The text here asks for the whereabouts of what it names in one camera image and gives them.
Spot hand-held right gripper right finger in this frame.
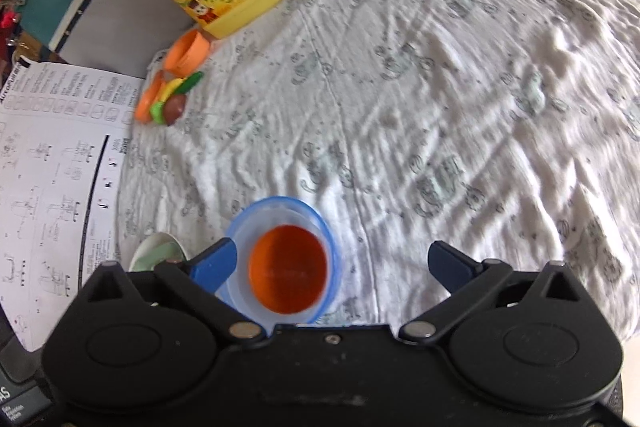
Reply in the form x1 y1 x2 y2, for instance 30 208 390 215
400 241 588 340

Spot small orange cup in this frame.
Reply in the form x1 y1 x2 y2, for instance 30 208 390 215
164 31 212 75

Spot blue translucent bowl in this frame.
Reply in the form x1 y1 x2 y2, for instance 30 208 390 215
225 196 342 325

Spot white printed instruction sheet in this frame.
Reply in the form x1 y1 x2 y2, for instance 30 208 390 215
0 62 146 353

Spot toy food pieces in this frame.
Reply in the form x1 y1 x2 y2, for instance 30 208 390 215
135 72 168 124

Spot green square plate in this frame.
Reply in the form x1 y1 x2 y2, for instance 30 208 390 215
129 232 191 273

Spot orange plastic bowl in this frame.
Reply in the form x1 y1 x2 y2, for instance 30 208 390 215
248 225 329 314

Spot brown toy food piece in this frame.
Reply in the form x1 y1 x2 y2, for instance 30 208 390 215
164 96 187 126

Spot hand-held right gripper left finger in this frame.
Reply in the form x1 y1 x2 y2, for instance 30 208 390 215
80 237 263 340

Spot white cat print blanket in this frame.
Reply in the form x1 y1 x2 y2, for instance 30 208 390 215
115 0 640 343

